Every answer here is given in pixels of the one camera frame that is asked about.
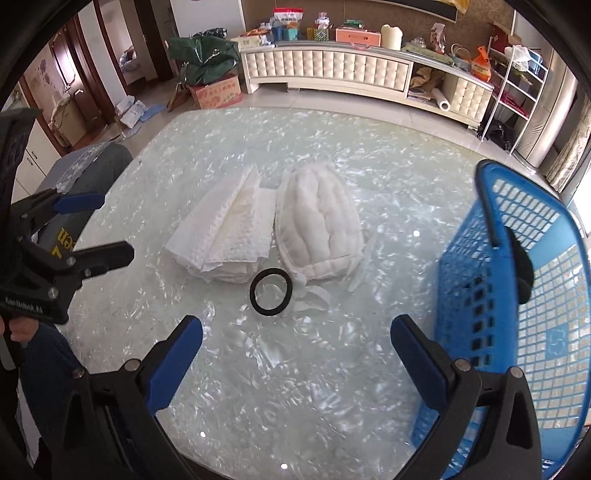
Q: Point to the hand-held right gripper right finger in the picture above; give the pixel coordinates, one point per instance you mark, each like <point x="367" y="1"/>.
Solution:
<point x="425" y="364"/>

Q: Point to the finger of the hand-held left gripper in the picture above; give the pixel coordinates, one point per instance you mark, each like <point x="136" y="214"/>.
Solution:
<point x="101" y="258"/>
<point x="78" y="203"/>

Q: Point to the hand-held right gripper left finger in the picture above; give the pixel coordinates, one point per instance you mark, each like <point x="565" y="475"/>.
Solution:
<point x="178" y="360"/>

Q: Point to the white cloth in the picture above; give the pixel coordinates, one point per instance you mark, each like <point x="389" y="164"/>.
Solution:
<point x="221" y="230"/>

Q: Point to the black plush dragon toy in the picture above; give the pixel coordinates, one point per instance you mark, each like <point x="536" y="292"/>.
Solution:
<point x="519" y="272"/>

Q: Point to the blue plastic basket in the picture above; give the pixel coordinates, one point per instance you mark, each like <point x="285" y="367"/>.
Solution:
<point x="558" y="344"/>

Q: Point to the white quilted pad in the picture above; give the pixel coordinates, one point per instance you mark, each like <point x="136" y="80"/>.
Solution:
<point x="318" y="221"/>

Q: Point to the person's left hand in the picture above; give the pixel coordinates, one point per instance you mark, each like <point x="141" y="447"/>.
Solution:
<point x="19" y="331"/>

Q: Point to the lace cloth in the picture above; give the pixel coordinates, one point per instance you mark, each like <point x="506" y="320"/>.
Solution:
<point x="83" y="159"/>

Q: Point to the white cartons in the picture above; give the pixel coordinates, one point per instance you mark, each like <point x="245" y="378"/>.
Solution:
<point x="131" y="113"/>

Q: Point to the blue mat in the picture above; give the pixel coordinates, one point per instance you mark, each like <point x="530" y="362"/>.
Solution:
<point x="152" y="113"/>

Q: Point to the red cardboard box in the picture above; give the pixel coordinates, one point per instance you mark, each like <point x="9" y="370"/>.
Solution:
<point x="217" y="92"/>

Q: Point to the green plastic bag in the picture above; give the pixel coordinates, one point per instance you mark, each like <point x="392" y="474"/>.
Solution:
<point x="203" y="55"/>

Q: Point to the patterned curtain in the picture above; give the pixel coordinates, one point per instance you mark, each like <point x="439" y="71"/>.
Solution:
<point x="572" y="157"/>

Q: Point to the white paper roll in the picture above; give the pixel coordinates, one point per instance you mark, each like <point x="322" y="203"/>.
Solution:
<point x="442" y="99"/>

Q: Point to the standing air conditioner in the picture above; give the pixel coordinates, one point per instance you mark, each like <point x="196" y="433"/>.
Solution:
<point x="549" y="129"/>

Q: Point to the red snack bag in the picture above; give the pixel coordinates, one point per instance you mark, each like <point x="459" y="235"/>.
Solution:
<point x="286" y="14"/>

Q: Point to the white tv cabinet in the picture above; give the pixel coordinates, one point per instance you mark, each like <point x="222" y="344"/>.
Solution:
<point x="323" y="64"/>

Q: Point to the white metal shelf rack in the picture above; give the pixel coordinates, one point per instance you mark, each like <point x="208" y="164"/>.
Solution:
<point x="517" y="83"/>

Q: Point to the orange bag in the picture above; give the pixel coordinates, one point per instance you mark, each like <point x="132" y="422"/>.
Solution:
<point x="481" y="64"/>

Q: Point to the white plastic bag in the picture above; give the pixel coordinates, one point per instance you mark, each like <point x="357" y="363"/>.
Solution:
<point x="517" y="56"/>

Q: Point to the pink storage box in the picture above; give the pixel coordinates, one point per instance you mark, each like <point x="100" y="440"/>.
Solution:
<point x="358" y="37"/>

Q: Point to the yellow tv cover cloth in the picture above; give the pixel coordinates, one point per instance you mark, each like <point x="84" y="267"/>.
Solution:
<point x="461" y="5"/>

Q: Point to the dark wooden door frame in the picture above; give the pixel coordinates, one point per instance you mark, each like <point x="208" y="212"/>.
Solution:
<point x="87" y="69"/>

